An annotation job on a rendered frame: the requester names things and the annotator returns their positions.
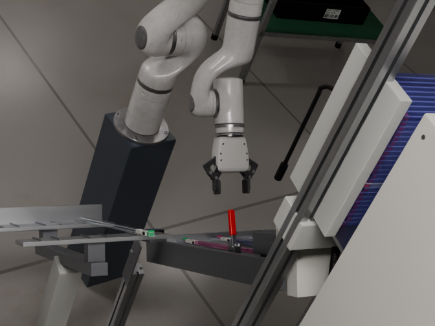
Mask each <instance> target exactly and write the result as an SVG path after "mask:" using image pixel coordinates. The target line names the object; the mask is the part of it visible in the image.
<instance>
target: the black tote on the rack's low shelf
mask: <svg viewBox="0 0 435 326"><path fill-rule="evenodd" d="M370 9H371V8H370V7H369V6H368V5H367V4H366V3H365V1H364V0H277V3H276V6H275V8H274V10H273V13H274V15H275V16H276V18H281V19H296V20H304V21H320V22H328V23H344V24H352V25H363V23H364V21H365V19H366V17H367V15H368V13H369V11H370Z"/></svg>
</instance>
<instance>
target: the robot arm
mask: <svg viewBox="0 0 435 326"><path fill-rule="evenodd" d="M207 2H208V0H164V1H163V2H161V3H160V4H158V5H157V6H156V7H155V8H154V9H152V10H151V11H150V12H149V13H148V14H146V15H145V16H144V18H143V19H142V20H141V21H140V23H139V24H138V26H137V29H136V32H135V43H136V46H137V48H138V49H139V50H140V51H141V52H142V53H143V54H145V55H147V56H150V57H149V58H148V59H146V60H145V61H144V62H143V63H142V65H141V66H140V69H139V73H138V76H137V79H136V82H135V86H134V89H133V92H132V95H131V99H130V101H129V105H128V107H124V108H122V109H120V110H118V111H117V112H116V113H115V115H114V118H113V125H114V126H115V129H116V130H117V131H118V133H119V134H120V135H122V136H123V137H124V138H126V139H127V140H129V141H131V142H134V143H136V144H141V145H147V146H151V145H156V144H160V143H162V142H164V141H165V140H166V139H167V137H168V134H169V127H168V124H167V123H166V121H165V119H164V118H163V116H164V113H165V110H166V107H167V105H168V101H169V99H170V96H171V93H172V90H173V86H174V84H175V81H176V79H177V77H178V75H180V73H182V72H183V71H184V70H185V69H186V68H187V67H188V66H190V65H191V64H192V63H193V62H194V61H195V60H196V59H197V58H198V57H199V56H200V55H201V53H202V52H203V50H204V49H205V46H206V43H207V39H208V32H207V29H206V26H205V24H204V23H203V22H202V21H201V20H200V19H199V18H197V17H194V16H195V15H197V14H198V13H199V12H200V11H201V10H202V9H203V8H204V6H205V5H206V4H207ZM263 2H264V0H230V1H229V9H228V13H227V22H226V26H225V34H224V39H223V45H222V47H221V48H220V49H219V50H218V51H217V52H216V53H214V54H213V55H211V56H210V57H209V58H207V59H206V60H205V61H204V62H203V63H202V64H201V65H200V67H199V68H198V70H197V71H196V73H195V76H194V79H193V82H192V87H191V91H190V98H189V109H190V112H191V113H192V114H193V115H194V116H197V117H213V118H214V126H215V134H216V135H218V136H217V137H215V138H214V140H213V144H212V159H211V160H209V161H208V162H207V163H205V164H203V168H204V170H205V171H206V174H207V175H208V176H209V177H210V179H211V180H212V190H213V192H214V195H218V194H221V181H220V180H219V177H220V175H221V174H222V173H236V172H240V174H241V175H242V177H243V180H242V193H250V190H251V182H250V179H251V178H252V176H253V175H254V174H255V171H256V169H257V167H258V164H257V163H255V162H254V161H253V160H251V159H249V154H248V148H247V142H246V139H245V137H243V135H241V133H245V125H244V105H243V80H242V79H241V78H235V77H226V78H218V79H216V78H217V77H218V76H219V75H220V74H221V73H223V72H225V71H227V70H229V69H232V68H234V67H239V66H242V65H245V64H248V63H249V62H250V61H251V59H252V57H253V54H254V49H255V45H256V39H257V35H258V29H259V25H260V19H261V15H262V8H263ZM212 83H213V90H210V87H211V85H212ZM249 165H250V166H251V170H249V171H248V169H249ZM210 166H212V171H211V169H210Z"/></svg>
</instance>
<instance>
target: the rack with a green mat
mask: <svg viewBox="0 0 435 326"><path fill-rule="evenodd" d="M229 1H230V0H224V2H223V5H222V7H221V11H220V13H219V16H218V19H217V21H216V25H215V27H214V30H213V33H212V35H211V39H212V40H214V41H216V40H217V39H218V36H219V33H220V30H221V27H222V25H223V22H224V20H225V17H226V14H227V11H228V9H229ZM276 3H277V0H269V2H268V4H267V3H266V2H265V0H264V2H263V8H262V15H261V19H260V25H259V29H258V35H257V39H256V45H255V49H254V54H253V57H252V59H251V61H250V62H249V63H248V64H245V65H243V67H242V70H241V72H240V75H239V78H241V79H242V80H243V84H244V82H245V79H246V77H247V75H248V72H249V69H250V67H251V65H252V62H253V59H254V57H255V55H256V52H257V50H258V47H259V45H260V42H261V40H262V37H263V36H270V37H279V38H298V39H315V40H326V41H336V43H335V47H336V48H338V49H339V48H340V47H341V45H342V43H343V42H354V43H371V44H375V42H376V41H377V38H378V37H379V35H380V33H381V31H382V29H383V27H384V26H383V24H382V23H381V22H380V20H378V19H377V17H376V16H375V15H374V13H373V12H372V11H371V10H370V11H369V13H368V15H367V17H366V19H365V21H364V23H363V25H352V24H344V23H328V22H320V21H304V20H296V19H281V18H276V16H275V15H274V13H273V10H274V8H275V6H276Z"/></svg>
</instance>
